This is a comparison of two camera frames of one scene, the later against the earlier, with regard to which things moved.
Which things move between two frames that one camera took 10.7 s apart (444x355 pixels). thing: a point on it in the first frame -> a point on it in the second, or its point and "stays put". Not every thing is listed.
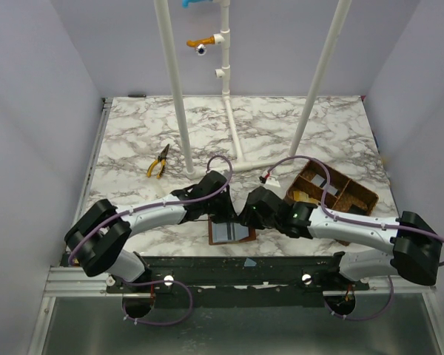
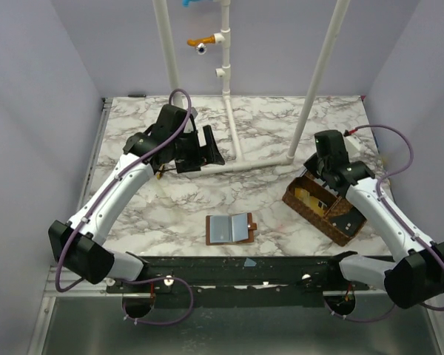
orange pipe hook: [205, 41] stays put
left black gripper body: [223, 206] -> [201, 149]
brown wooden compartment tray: [343, 194] stays put
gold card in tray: [301, 196] stays put
